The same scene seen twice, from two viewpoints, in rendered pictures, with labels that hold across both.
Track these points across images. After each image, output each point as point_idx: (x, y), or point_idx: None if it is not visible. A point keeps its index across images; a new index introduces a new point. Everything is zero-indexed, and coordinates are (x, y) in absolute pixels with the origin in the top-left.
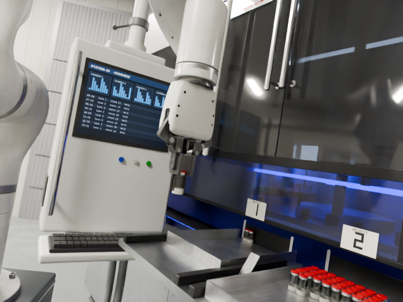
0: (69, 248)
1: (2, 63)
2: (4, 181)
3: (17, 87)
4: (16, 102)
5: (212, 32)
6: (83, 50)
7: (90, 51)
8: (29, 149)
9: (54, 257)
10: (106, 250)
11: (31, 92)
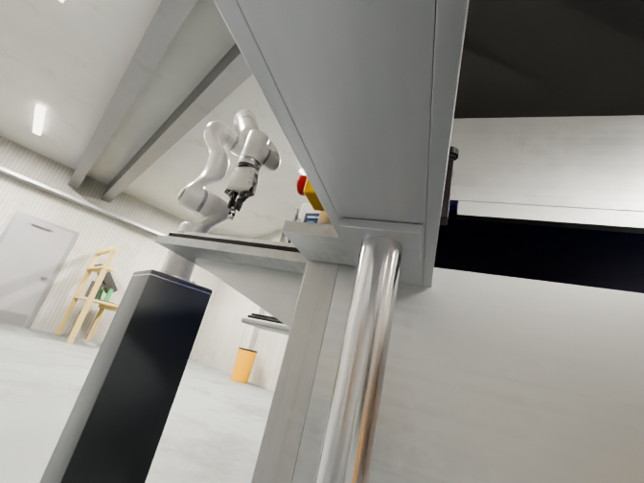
0: (257, 316)
1: (193, 187)
2: (191, 231)
3: (199, 195)
4: (200, 202)
5: (247, 143)
6: (305, 209)
7: (309, 209)
8: (208, 224)
9: (247, 319)
10: (277, 321)
11: (210, 200)
